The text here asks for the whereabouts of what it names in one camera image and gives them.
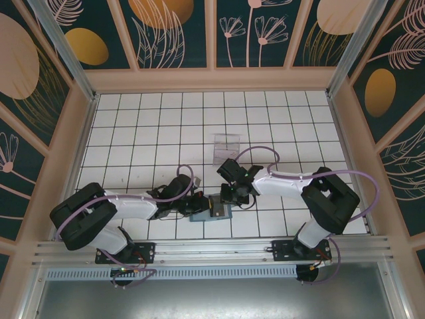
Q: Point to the teal card holder wallet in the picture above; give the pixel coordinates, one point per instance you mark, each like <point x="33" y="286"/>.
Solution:
<point x="199" y="217"/>

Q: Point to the grey credit card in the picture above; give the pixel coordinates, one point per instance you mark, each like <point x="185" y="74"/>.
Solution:
<point x="219" y="211"/>

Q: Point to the clear acrylic card stand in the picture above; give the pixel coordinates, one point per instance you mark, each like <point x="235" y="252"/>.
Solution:
<point x="226" y="149"/>

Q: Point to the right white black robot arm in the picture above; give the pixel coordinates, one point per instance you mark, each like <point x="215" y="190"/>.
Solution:
<point x="332" y="199"/>

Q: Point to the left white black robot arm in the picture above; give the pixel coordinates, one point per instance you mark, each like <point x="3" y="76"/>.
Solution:
<point x="129" y="207"/>

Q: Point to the grey metal sheet panel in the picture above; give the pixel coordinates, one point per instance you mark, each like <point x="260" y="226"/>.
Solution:
<point x="212" y="299"/>

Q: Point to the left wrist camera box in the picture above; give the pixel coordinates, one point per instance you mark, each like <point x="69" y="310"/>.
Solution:
<point x="197" y="182"/>

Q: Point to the aluminium mounting rail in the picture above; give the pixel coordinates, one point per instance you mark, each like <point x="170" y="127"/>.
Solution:
<point x="212" y="247"/>

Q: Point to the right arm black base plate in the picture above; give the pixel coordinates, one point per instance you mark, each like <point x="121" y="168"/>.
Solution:
<point x="282" y="251"/>

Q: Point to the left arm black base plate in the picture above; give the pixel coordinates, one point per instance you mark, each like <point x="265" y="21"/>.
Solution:
<point x="144" y="251"/>

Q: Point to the aluminium corner post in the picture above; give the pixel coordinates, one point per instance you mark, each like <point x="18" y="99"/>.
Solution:
<point x="66" y="53"/>
<point x="358" y="46"/>

